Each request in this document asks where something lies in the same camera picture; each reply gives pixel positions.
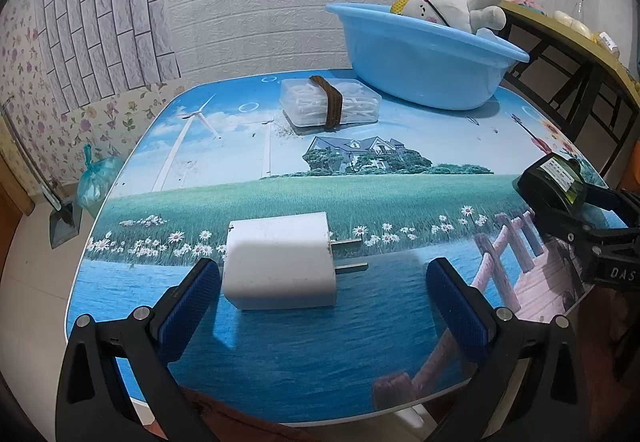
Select blue plastic basin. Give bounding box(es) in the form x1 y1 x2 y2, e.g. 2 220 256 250
326 2 530 111

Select side table black legs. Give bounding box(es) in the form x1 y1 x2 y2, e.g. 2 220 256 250
492 2 640 160

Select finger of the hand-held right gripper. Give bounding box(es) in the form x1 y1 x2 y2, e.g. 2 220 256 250
531 207 640 254
581 183 640 214

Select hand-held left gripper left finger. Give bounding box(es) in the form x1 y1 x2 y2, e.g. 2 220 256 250
54 258 222 442

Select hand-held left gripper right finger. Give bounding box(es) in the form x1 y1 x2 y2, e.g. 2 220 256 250
426 257 592 442

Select white plush toy yellow collar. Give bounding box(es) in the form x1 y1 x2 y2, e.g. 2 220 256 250
390 0 509 36

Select white charger plug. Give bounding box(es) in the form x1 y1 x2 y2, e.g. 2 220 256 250
221 212 370 310

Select blue plastic bag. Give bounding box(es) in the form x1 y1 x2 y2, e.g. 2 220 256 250
76 144 126 219

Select clear cotton swab box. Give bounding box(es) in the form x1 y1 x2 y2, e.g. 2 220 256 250
279 78 382 128

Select grey dustpan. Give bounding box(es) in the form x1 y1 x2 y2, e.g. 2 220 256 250
41 177 84 251

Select brown hair tie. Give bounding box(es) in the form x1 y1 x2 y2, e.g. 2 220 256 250
310 76 346 129

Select white table leg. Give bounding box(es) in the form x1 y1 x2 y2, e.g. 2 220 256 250
395 404 431 438

